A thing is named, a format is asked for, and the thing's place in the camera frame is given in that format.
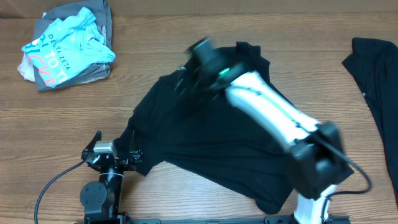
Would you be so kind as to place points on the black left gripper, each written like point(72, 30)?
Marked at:
point(136, 155)

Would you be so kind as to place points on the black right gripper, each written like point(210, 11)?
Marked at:
point(185, 80)

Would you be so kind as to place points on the black t-shirt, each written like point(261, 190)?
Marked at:
point(210, 138)

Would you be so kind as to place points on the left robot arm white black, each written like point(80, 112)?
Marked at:
point(102, 198)

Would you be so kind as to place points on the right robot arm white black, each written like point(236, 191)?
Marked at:
point(317, 163)

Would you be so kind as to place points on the light blue printed t-shirt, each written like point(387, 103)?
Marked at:
point(67, 48)

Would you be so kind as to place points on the white folded garment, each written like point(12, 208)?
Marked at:
point(26, 69)

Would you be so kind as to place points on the grey folded garment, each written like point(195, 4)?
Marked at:
point(102, 12)

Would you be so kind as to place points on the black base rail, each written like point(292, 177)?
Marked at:
point(217, 221)

